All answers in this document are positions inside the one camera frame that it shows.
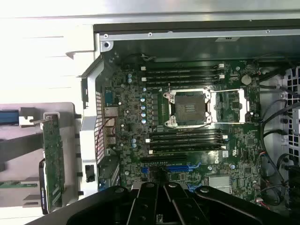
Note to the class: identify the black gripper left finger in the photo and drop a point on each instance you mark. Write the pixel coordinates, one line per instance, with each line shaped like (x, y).
(145, 206)

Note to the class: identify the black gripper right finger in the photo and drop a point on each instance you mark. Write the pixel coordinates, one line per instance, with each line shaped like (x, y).
(187, 211)

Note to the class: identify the silver chipset heat sink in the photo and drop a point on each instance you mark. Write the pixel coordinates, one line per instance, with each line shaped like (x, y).
(219, 182)

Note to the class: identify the blue expansion slot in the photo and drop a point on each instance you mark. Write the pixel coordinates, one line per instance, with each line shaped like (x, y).
(178, 168)

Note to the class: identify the black expansion slot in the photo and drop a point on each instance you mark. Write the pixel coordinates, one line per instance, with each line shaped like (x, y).
(164, 157)

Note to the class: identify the white-latched RAM slot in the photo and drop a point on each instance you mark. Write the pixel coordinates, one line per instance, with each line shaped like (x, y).
(187, 149)
(182, 67)
(182, 77)
(187, 138)

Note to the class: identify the green motherboard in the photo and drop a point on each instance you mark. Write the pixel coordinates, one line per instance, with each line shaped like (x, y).
(131, 131)

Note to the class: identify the CPU socket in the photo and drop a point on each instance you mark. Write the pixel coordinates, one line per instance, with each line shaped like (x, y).
(187, 107)

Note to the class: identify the grey parts rack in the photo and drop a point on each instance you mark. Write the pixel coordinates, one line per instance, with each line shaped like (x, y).
(68, 122)

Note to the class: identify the thin locking lever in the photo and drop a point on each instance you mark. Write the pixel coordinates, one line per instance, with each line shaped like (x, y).
(169, 93)

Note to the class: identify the metal socket cover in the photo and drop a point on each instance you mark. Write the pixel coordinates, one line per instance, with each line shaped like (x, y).
(243, 105)

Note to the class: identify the green RAM stick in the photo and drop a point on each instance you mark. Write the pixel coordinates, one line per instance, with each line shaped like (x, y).
(18, 185)

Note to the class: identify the round coin battery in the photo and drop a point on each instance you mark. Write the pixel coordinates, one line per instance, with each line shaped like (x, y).
(246, 79)

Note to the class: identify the hard disk with blue carrier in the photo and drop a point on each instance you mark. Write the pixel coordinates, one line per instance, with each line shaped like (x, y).
(8, 117)

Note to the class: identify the black open PC case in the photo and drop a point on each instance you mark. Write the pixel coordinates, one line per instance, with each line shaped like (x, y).
(211, 47)

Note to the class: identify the metal disk bay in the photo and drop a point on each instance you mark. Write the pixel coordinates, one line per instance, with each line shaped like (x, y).
(293, 79)

